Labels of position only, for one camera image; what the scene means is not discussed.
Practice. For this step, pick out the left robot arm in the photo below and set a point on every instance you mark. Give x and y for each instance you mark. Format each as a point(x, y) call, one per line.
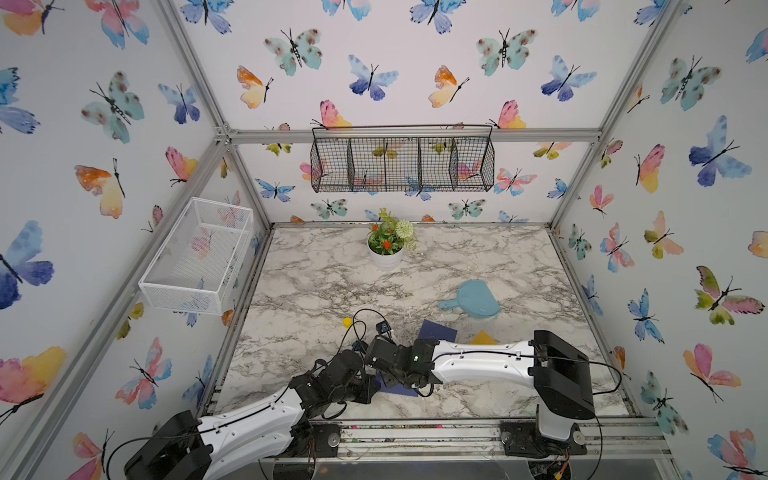
point(211, 447)

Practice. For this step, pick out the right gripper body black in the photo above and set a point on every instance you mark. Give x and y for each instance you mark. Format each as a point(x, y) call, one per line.
point(407, 349)

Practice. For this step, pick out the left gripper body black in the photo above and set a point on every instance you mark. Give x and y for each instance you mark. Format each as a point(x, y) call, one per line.
point(358, 391)

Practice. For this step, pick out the potted flower plant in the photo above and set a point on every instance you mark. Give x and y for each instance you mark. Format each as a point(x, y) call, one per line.
point(389, 238)

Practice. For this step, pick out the black wire wall basket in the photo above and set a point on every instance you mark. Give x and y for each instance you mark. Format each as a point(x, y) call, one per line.
point(410, 158)

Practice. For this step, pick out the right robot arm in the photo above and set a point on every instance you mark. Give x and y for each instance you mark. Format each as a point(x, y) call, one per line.
point(556, 370)

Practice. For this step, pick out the white mesh wall basket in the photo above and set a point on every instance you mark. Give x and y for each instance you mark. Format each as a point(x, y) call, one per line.
point(195, 266)

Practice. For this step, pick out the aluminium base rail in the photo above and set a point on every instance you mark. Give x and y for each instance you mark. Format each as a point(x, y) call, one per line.
point(612, 438)

